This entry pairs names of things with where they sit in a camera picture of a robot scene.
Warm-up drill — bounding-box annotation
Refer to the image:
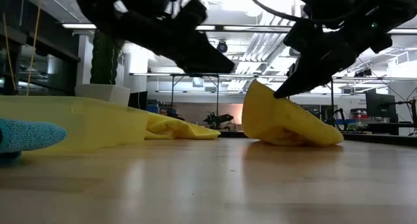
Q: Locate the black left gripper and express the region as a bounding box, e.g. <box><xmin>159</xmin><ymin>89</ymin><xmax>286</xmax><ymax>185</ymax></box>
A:
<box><xmin>123</xmin><ymin>8</ymin><xmax>235</xmax><ymax>74</ymax></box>

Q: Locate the black desk stand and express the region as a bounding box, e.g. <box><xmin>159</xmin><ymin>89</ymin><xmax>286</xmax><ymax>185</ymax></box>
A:
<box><xmin>381</xmin><ymin>98</ymin><xmax>417</xmax><ymax>137</ymax></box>

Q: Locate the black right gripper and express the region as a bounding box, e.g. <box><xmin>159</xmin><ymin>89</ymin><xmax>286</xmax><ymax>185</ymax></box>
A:
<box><xmin>274</xmin><ymin>38</ymin><xmax>359</xmax><ymax>99</ymax></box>

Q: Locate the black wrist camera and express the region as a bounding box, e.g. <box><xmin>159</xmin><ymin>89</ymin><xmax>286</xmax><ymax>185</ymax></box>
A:
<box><xmin>175</xmin><ymin>0</ymin><xmax>208</xmax><ymax>28</ymax></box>
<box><xmin>283</xmin><ymin>20</ymin><xmax>324</xmax><ymax>52</ymax></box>

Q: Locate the blue microfiber towel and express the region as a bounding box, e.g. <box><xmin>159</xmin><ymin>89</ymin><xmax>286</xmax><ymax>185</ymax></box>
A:
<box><xmin>0</xmin><ymin>117</ymin><xmax>68</xmax><ymax>163</ymax></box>

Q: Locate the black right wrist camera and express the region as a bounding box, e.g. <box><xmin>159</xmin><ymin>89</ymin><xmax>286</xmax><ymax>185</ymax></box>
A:
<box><xmin>283</xmin><ymin>20</ymin><xmax>324</xmax><ymax>52</ymax></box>

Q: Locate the yellow microfiber towel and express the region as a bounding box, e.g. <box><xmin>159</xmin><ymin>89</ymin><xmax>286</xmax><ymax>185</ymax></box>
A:
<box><xmin>145</xmin><ymin>112</ymin><xmax>222</xmax><ymax>141</ymax></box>
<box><xmin>241</xmin><ymin>79</ymin><xmax>345</xmax><ymax>147</ymax></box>

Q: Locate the small black monitor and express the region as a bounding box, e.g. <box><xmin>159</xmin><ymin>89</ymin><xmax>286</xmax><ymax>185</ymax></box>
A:
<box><xmin>128</xmin><ymin>91</ymin><xmax>148</xmax><ymax>111</ymax></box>

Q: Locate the yellow hanging cord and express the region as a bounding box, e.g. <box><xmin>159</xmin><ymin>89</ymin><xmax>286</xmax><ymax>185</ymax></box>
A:
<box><xmin>2</xmin><ymin>12</ymin><xmax>17</xmax><ymax>91</ymax></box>
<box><xmin>25</xmin><ymin>5</ymin><xmax>42</xmax><ymax>96</ymax></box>

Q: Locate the black metal workstation frame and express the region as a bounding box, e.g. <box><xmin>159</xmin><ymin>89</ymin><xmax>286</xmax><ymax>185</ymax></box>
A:
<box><xmin>169</xmin><ymin>72</ymin><xmax>336</xmax><ymax>132</ymax></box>

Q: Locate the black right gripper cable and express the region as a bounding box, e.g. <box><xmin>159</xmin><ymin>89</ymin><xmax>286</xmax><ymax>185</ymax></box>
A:
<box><xmin>251</xmin><ymin>0</ymin><xmax>313</xmax><ymax>23</ymax></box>

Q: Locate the large black monitor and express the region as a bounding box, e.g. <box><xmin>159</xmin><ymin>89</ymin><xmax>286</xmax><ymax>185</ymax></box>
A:
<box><xmin>365</xmin><ymin>91</ymin><xmax>397</xmax><ymax>124</ymax></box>

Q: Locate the green cactus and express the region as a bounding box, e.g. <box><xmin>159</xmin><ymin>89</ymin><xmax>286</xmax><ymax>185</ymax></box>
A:
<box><xmin>90</xmin><ymin>30</ymin><xmax>120</xmax><ymax>85</ymax></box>

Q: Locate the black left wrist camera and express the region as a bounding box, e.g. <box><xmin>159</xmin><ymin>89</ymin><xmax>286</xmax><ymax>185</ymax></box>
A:
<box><xmin>175</xmin><ymin>0</ymin><xmax>208</xmax><ymax>28</ymax></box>

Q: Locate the long ceiling light strip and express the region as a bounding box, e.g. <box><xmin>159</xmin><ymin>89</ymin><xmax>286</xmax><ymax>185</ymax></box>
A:
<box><xmin>61</xmin><ymin>23</ymin><xmax>216</xmax><ymax>31</ymax></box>

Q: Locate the red storage bin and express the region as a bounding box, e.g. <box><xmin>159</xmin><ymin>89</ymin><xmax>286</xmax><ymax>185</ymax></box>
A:
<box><xmin>351</xmin><ymin>108</ymin><xmax>369</xmax><ymax>120</ymax></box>

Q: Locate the translucent yellow plastic tray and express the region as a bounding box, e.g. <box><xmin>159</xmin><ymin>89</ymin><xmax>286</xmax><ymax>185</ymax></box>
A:
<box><xmin>0</xmin><ymin>96</ymin><xmax>150</xmax><ymax>152</ymax></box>

